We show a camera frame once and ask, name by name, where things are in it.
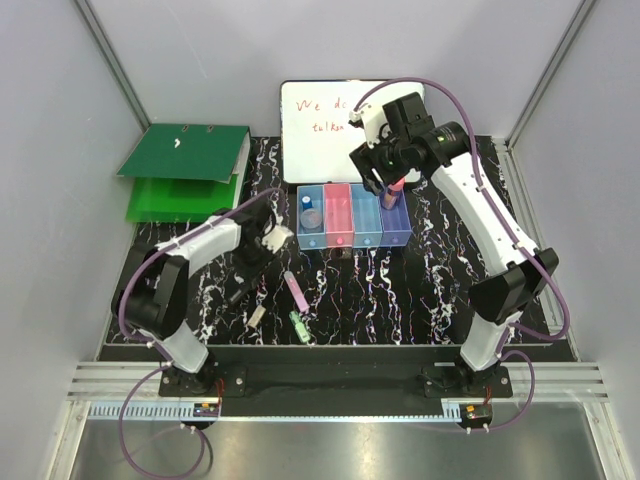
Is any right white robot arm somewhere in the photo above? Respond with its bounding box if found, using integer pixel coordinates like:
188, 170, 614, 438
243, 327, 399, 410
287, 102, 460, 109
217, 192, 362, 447
349, 93, 559, 397

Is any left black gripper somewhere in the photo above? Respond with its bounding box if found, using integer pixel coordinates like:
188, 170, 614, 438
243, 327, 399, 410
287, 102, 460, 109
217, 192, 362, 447
232, 235, 279, 286

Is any white dry-erase board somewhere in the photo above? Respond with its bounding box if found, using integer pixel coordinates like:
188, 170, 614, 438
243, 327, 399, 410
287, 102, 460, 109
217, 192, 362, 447
280, 80, 425, 184

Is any purple bin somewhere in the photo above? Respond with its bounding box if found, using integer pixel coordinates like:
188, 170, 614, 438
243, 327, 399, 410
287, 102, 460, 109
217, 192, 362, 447
379, 190, 412, 248

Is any small clear glue bottle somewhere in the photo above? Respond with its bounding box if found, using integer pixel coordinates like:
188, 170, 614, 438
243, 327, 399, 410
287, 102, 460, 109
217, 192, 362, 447
299, 195, 323, 232

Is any left circuit board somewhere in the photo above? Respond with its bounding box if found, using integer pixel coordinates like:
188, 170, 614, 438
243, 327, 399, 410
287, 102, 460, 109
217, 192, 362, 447
193, 401, 221, 418

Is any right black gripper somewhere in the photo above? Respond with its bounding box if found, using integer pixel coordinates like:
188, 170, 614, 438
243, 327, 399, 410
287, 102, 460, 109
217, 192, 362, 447
349, 127, 410, 197

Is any light blue bin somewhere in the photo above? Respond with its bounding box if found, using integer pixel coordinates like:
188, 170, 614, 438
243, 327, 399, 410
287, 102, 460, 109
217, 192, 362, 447
296, 185, 327, 250
351, 184, 383, 248

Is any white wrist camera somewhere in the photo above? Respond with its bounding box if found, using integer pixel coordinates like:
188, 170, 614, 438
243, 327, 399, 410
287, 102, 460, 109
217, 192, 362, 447
349, 103, 390, 149
261, 225, 295, 254

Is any green white correction tape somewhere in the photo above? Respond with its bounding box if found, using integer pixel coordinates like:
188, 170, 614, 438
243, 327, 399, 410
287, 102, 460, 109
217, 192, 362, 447
289, 311, 311, 344

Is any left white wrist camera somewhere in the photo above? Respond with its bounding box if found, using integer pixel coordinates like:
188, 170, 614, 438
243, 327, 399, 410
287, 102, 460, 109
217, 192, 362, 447
261, 225, 295, 254

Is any pink eraser stick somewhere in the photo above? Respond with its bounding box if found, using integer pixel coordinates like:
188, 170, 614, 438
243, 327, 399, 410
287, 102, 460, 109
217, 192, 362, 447
283, 271, 310, 314

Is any pink bin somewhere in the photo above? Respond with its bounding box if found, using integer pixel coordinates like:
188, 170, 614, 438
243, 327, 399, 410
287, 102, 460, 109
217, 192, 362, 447
323, 183, 354, 248

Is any light green folder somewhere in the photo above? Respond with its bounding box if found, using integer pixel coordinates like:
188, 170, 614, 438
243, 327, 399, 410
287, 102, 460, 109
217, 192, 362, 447
126, 175, 242, 223

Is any pink transparent stapler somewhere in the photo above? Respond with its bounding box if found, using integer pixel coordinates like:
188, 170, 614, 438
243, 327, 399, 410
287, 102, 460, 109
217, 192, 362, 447
381, 178, 405, 210

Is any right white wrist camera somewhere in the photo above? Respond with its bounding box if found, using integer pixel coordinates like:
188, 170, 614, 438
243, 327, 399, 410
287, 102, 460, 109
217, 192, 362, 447
349, 103, 390, 149

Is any green ring binder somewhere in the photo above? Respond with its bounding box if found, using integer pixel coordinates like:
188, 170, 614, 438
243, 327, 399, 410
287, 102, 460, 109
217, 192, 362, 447
117, 123, 251, 187

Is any black marble pattern mat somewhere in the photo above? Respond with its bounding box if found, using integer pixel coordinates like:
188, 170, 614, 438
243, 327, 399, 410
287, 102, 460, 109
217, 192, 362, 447
97, 134, 544, 361

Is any circuit board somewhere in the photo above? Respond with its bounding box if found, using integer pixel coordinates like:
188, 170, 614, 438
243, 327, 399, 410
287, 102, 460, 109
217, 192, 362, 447
193, 401, 221, 418
465, 403, 493, 420

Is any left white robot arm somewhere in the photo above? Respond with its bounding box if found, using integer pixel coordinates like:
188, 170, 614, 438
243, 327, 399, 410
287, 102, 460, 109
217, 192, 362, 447
111, 201, 294, 396

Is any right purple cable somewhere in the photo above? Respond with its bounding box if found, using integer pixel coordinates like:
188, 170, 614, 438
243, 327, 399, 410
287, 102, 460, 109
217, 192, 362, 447
353, 77, 571, 435

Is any beige correction tape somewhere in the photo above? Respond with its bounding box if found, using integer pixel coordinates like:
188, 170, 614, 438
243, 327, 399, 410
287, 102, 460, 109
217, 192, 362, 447
247, 305, 266, 329

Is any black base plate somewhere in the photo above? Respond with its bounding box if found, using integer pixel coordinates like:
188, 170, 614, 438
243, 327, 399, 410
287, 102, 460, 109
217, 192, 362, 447
159, 346, 513, 419

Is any right circuit board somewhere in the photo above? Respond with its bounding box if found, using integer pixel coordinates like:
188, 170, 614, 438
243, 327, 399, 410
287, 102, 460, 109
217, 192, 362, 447
465, 403, 493, 420

